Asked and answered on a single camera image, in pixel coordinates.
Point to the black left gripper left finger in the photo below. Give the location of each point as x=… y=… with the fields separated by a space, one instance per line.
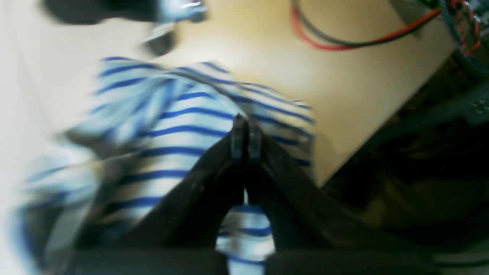
x=178 y=236

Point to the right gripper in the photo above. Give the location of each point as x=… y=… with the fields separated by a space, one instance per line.
x=168 y=13

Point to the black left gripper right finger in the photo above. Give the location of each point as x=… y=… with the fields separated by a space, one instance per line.
x=314 y=235

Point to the blue white striped T-shirt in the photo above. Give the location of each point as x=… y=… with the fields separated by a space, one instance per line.
x=149 y=128

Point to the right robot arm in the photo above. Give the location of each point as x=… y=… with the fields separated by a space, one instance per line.
x=91 y=12

